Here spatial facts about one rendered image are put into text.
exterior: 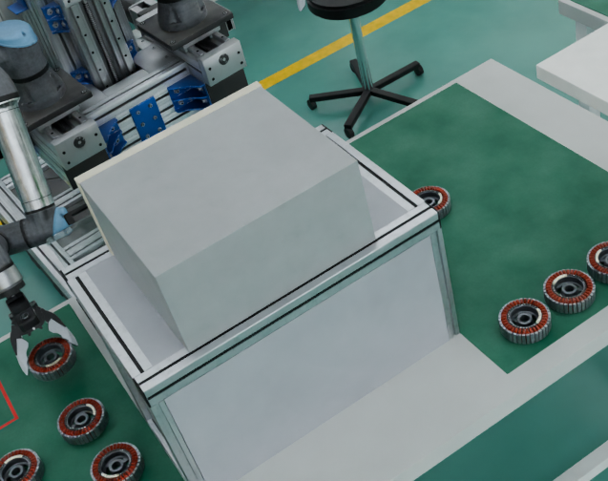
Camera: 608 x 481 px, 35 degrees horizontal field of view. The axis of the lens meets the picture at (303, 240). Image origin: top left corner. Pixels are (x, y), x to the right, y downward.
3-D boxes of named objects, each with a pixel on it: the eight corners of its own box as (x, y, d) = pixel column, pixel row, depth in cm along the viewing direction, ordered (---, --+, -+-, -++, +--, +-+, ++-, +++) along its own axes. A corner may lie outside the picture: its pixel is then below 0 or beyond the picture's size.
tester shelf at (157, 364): (67, 285, 211) (59, 270, 208) (325, 138, 229) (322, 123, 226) (149, 408, 180) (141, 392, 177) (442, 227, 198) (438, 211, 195)
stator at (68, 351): (25, 362, 236) (19, 352, 233) (66, 337, 239) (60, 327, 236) (42, 390, 229) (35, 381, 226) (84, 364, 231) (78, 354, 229)
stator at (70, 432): (74, 454, 218) (69, 445, 215) (54, 426, 225) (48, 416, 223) (117, 425, 221) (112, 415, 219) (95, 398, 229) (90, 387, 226)
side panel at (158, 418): (145, 421, 221) (94, 325, 200) (157, 413, 221) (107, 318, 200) (199, 504, 201) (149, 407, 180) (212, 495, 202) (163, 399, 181)
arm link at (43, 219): (7, 40, 235) (77, 230, 245) (-37, 54, 235) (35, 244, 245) (-4, 40, 224) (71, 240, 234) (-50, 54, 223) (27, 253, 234)
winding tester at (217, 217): (109, 251, 209) (73, 177, 196) (279, 156, 221) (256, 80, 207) (187, 354, 181) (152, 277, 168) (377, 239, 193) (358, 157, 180)
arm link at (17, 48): (48, 71, 270) (29, 29, 261) (1, 86, 270) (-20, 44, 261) (47, 51, 279) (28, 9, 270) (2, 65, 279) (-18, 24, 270)
